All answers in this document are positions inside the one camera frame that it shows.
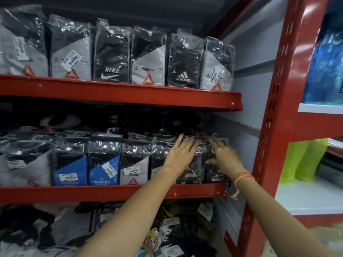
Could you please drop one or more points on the row of sock packs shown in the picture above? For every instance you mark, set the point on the row of sock packs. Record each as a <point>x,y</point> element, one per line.
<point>112,56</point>
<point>80,163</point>

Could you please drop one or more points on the black striped-logo sock packet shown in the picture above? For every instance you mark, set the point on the black striped-logo sock packet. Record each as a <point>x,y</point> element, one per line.
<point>193,177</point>

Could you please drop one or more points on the pile of dark garments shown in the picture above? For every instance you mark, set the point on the pile of dark garments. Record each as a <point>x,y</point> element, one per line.
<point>150,120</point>

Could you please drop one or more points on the person's left forearm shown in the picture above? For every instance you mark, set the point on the person's left forearm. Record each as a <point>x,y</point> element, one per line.
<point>128,211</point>

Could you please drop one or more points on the blue plastic-wrapped package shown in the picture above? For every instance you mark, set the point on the blue plastic-wrapped package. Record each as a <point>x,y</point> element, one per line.
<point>325,64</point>

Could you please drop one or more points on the person's right forearm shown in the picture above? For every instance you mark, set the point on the person's right forearm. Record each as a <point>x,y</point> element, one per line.
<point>276,216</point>

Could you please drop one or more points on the heap of packed clothes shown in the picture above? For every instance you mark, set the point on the heap of packed clothes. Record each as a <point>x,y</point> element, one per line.
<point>48,230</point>

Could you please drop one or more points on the black swoosh-logo sock packet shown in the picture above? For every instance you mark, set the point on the black swoosh-logo sock packet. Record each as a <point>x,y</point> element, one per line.
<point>217,177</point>

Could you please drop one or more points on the white shelf board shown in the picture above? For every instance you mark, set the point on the white shelf board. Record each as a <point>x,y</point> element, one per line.
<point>308,198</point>
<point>321,108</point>

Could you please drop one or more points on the person's left hand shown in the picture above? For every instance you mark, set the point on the person's left hand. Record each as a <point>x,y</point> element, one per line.
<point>180,157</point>

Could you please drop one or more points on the person's right hand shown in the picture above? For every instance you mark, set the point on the person's right hand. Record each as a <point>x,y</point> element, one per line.
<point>227,160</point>

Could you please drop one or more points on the person's right thumb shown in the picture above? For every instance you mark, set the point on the person's right thumb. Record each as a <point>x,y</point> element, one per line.
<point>211,162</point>

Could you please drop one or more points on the person's right middle finger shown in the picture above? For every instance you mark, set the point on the person's right middle finger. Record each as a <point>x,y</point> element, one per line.
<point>218,143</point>

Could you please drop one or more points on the red metal shelf board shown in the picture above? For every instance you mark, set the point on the red metal shelf board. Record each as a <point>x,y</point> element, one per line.
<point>107,91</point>
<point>80,194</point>

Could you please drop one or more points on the person's left middle finger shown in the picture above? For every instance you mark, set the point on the person's left middle finger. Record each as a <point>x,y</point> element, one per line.
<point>191,145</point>

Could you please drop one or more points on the stack of flat packages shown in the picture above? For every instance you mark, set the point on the stack of flat packages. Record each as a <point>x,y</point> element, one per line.
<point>332,157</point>

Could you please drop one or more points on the person's left little finger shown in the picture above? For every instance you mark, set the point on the person's left little finger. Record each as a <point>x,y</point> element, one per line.
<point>176,143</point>

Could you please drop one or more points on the green plastic packets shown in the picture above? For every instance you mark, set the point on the green plastic packets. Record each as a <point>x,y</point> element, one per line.
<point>302,160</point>

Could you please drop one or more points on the red metal rack upright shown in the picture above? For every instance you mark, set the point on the red metal rack upright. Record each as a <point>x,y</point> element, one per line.
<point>276,104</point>

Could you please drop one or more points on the white and red garment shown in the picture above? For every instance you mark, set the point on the white and red garment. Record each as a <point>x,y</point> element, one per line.
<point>60,121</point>

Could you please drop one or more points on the person's right little finger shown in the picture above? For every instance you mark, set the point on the person's right little finger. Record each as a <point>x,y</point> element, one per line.
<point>229,148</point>

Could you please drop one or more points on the colourful cartoon print packet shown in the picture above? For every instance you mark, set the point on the colourful cartoon print packet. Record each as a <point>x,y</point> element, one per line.
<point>151,239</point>

